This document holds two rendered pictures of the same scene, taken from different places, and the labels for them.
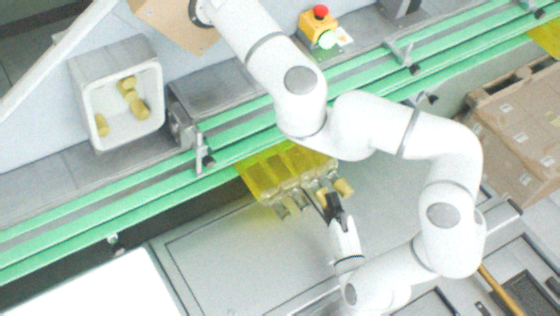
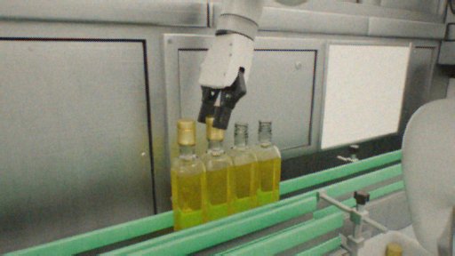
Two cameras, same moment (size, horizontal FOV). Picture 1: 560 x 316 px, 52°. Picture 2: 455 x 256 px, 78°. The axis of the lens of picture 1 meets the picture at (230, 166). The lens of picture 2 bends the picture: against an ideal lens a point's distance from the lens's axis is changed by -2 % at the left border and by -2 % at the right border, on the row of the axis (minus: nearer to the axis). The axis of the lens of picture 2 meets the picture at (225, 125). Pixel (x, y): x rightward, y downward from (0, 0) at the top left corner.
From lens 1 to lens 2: 1.17 m
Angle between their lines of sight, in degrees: 48
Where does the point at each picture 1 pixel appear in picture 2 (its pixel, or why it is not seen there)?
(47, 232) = not seen: hidden behind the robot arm
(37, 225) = not seen: hidden behind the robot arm
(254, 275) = (268, 88)
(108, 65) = not seen: outside the picture
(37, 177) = (400, 217)
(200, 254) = (293, 125)
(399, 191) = (47, 116)
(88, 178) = (382, 208)
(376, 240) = (125, 66)
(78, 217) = (391, 178)
